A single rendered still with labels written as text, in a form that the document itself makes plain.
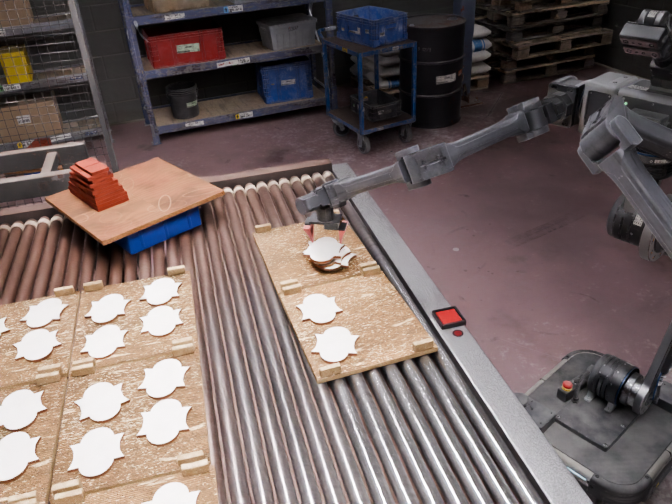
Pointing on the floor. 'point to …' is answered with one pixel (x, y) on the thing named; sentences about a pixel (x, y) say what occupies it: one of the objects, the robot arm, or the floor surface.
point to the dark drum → (434, 69)
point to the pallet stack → (541, 35)
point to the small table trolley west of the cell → (345, 119)
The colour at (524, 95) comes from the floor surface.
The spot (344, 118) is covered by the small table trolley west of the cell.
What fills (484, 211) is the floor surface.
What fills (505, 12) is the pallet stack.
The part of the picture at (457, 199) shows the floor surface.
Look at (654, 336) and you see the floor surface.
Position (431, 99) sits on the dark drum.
